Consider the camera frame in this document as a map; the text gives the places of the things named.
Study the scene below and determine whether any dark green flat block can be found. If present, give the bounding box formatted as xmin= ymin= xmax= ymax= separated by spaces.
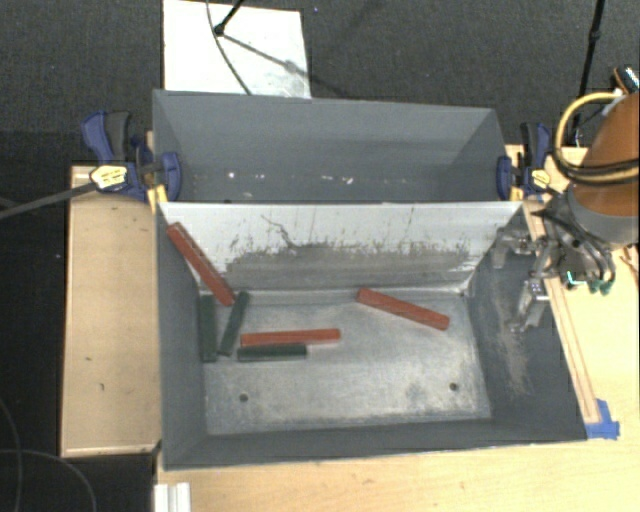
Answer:
xmin=198 ymin=294 xmax=220 ymax=364
xmin=216 ymin=290 xmax=251 ymax=358
xmin=235 ymin=343 xmax=309 ymax=363

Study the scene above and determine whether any red-brown flat block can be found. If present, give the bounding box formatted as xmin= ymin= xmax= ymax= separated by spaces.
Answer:
xmin=166 ymin=222 xmax=237 ymax=308
xmin=239 ymin=327 xmax=343 ymax=349
xmin=355 ymin=287 xmax=451 ymax=332

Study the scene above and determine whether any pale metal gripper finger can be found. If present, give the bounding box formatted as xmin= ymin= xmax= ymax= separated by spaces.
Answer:
xmin=508 ymin=279 xmax=551 ymax=335
xmin=491 ymin=227 xmax=533 ymax=270

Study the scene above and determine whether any grey metal bin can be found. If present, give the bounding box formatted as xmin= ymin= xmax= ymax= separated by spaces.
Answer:
xmin=149 ymin=88 xmax=589 ymax=471

